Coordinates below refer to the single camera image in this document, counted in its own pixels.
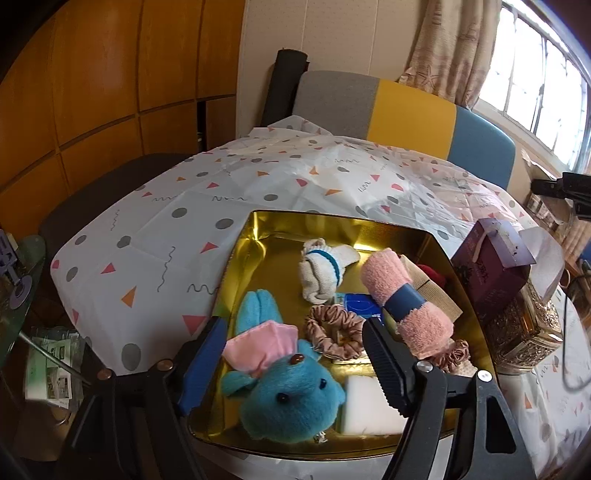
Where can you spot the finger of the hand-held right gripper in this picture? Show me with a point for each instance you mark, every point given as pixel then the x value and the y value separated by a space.
pixel 554 187

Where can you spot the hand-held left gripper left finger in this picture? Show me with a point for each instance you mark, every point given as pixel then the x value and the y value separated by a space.
pixel 203 369

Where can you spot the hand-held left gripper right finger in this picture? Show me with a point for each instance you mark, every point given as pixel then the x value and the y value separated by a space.
pixel 385 364

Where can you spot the white sponge block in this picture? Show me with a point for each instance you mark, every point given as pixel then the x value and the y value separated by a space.
pixel 364 406

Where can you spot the blue tissue packet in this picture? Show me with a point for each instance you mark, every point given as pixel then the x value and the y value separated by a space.
pixel 360 305

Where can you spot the brown hair scrunchie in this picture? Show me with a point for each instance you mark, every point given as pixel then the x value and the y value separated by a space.
pixel 455 355

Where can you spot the blue plush elephant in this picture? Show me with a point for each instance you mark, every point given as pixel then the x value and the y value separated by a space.
pixel 277 383

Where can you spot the pink scrunchie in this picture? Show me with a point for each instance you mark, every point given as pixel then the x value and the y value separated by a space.
pixel 318 323

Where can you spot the pink towel roll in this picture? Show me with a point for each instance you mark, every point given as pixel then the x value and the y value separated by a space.
pixel 383 277

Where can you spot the small red cloth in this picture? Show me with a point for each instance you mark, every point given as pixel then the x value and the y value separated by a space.
pixel 434 276

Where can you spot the white knit sock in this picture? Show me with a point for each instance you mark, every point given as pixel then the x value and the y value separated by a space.
pixel 323 270

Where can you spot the gold tin box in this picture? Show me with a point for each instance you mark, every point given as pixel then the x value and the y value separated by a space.
pixel 277 240

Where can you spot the small packaged boxes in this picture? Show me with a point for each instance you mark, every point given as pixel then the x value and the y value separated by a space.
pixel 549 212

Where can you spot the white tissue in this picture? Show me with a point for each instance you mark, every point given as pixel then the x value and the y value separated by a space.
pixel 547 258

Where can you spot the purple tissue box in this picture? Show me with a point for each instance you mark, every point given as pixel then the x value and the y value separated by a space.
pixel 489 272

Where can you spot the window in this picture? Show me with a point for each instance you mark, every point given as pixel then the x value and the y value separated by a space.
pixel 545 74

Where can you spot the ornate gold tissue box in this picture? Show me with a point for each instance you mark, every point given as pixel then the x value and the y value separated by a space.
pixel 526 332

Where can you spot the paper leaflets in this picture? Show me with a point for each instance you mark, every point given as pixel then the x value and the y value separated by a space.
pixel 51 364

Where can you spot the grey yellow blue headboard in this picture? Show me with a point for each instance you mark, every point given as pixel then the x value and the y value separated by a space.
pixel 406 110

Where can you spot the starfish print curtain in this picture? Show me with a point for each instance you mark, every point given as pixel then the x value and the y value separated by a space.
pixel 452 50

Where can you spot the printed bed sheet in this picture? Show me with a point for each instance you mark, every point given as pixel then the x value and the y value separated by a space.
pixel 184 184

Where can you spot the glass side table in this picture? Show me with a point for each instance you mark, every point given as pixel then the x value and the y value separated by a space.
pixel 27 286

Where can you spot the dark bed base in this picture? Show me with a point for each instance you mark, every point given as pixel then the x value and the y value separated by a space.
pixel 101 198

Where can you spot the wooden wardrobe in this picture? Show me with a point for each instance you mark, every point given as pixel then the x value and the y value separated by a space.
pixel 92 92

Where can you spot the black bed post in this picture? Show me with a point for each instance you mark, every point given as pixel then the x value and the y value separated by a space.
pixel 284 83

